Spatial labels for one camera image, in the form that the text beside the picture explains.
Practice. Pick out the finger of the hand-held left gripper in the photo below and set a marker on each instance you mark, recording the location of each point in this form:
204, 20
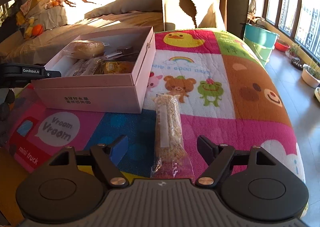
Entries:
53, 74

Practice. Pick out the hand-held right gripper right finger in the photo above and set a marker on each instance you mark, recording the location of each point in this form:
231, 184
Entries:
205, 147

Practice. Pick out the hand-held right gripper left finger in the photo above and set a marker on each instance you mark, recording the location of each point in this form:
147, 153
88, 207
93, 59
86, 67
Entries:
119, 146

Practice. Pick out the pale bread bun packet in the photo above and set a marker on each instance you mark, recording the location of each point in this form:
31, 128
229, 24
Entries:
85, 49

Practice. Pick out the pink cardboard box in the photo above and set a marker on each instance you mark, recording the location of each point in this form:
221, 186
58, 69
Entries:
87, 99

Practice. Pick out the granola bar clear packet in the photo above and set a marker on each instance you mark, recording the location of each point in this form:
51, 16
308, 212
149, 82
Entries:
167, 126

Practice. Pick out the yellow snack packet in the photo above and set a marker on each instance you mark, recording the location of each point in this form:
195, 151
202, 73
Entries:
117, 67

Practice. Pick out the dark swirl snack packet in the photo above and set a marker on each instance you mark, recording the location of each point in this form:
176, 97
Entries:
123, 50

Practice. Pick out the person's left hand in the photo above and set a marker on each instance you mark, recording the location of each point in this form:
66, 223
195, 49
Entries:
4, 111

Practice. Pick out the colourful printed blanket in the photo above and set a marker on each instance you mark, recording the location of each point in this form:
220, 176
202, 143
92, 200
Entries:
225, 106

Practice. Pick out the orange toy ball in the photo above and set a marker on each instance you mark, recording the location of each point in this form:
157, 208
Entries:
37, 30

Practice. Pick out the yellow plush toy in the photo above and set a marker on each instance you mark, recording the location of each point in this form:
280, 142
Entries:
26, 23

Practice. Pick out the dark plant pot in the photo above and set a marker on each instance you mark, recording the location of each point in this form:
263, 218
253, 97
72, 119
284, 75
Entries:
297, 63

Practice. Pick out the teal plastic bucket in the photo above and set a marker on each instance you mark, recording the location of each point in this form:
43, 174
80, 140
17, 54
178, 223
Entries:
261, 35

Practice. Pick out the white basin with plant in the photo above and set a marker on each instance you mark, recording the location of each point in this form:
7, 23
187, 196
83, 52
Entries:
310, 78

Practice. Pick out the red plastic basin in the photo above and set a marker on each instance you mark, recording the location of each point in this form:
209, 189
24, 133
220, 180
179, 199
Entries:
282, 46

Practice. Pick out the small potted plant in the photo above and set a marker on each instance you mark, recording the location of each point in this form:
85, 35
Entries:
293, 51

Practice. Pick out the window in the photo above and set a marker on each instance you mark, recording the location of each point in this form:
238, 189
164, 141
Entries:
292, 11

